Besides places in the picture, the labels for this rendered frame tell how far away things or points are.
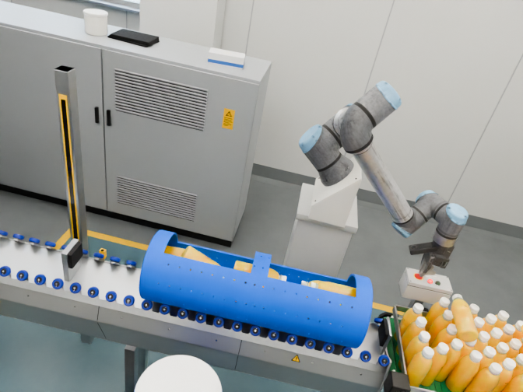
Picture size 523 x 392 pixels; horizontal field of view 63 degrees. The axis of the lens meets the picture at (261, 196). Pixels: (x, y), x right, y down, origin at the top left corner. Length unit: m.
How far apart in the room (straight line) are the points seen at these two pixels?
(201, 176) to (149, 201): 0.53
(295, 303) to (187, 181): 1.86
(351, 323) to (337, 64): 2.82
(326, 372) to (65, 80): 1.57
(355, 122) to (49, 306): 1.43
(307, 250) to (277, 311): 0.78
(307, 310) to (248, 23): 2.95
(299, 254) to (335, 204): 0.41
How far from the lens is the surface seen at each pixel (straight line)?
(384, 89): 1.59
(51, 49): 3.33
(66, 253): 1.89
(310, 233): 2.28
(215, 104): 2.93
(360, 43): 4.01
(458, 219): 1.87
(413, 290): 2.08
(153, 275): 1.66
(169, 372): 1.55
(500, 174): 4.70
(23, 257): 2.14
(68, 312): 1.98
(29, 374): 2.88
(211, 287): 1.62
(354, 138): 1.55
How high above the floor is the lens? 2.34
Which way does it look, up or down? 33 degrees down
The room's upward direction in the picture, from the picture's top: 12 degrees clockwise
